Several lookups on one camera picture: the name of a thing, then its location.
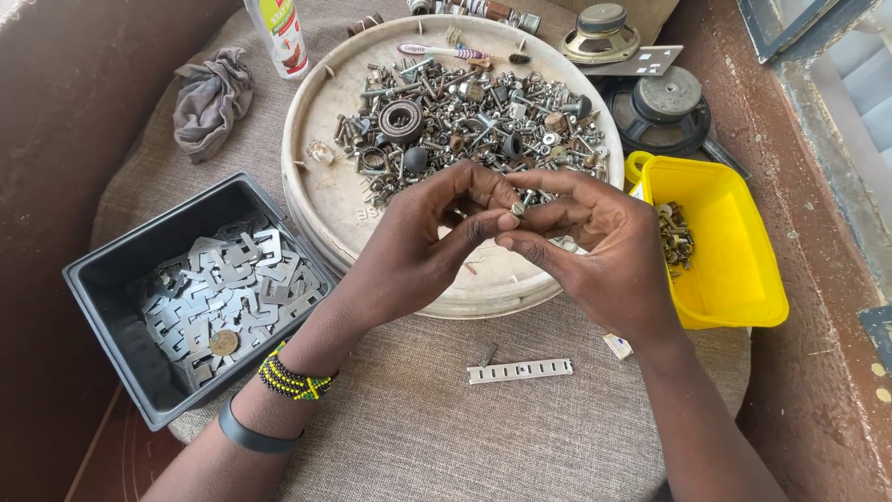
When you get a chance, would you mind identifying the person's right hand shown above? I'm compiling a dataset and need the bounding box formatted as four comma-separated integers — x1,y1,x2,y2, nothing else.
494,168,680,344

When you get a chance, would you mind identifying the person's left hand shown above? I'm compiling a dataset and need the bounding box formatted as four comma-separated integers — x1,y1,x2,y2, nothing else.
333,159,522,329

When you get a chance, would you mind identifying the pile of brass fittings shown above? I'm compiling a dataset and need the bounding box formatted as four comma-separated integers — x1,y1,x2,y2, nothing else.
654,201,696,280

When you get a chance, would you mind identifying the small white paper scrap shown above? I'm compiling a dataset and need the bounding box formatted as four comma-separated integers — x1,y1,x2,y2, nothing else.
603,332,634,361

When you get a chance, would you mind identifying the round white tray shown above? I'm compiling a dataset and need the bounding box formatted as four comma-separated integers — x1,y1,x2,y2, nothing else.
281,14,626,321

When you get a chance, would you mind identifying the yellow plastic container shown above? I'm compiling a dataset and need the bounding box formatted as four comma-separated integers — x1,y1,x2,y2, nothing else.
624,151,790,330

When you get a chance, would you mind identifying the slotted white metal strip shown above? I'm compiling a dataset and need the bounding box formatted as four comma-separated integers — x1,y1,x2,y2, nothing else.
467,358,574,386

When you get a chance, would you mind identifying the heap of screws and nuts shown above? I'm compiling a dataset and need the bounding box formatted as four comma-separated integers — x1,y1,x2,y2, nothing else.
333,56,610,210

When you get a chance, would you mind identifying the large black speaker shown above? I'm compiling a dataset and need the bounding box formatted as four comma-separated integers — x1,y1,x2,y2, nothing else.
602,66,713,159

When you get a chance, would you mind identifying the grey woven cushion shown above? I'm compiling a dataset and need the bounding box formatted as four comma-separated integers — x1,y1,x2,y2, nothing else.
91,0,752,502

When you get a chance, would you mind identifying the pile of flat metal plates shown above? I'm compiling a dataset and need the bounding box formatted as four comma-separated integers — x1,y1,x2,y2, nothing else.
137,215,328,391

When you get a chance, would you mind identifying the white purple toothbrush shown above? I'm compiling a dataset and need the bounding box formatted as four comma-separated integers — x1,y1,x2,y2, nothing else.
396,42,490,61

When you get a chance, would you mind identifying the small olive speaker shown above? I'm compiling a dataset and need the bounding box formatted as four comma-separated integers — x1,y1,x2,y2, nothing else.
559,3,641,66

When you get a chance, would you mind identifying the black wristband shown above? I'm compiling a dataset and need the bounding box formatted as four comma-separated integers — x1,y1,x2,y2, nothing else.
217,392,305,455

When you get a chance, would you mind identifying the small brown cylinder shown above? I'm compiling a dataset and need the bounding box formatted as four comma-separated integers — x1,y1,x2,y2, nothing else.
346,12,386,39

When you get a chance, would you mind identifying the grey crumpled cloth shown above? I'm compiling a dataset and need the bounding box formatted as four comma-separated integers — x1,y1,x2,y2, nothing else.
172,46,255,165

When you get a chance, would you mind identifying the row of metal parts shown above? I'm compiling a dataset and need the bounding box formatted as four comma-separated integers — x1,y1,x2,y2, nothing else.
407,0,543,36

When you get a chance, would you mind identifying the white plastic bottle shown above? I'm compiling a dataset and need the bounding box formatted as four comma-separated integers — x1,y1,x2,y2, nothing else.
243,0,310,79

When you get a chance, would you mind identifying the black plastic bin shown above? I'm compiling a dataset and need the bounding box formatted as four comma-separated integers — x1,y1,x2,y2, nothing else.
62,172,340,432

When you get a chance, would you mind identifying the black ring bearing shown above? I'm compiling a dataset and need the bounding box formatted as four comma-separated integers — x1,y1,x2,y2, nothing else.
378,99,426,145

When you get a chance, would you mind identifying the beaded green yellow bracelet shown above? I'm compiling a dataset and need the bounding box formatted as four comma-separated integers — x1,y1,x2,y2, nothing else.
258,339,340,402

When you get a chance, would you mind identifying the grey switch plate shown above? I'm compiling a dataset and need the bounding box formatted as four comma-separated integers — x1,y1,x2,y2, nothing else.
580,45,684,77

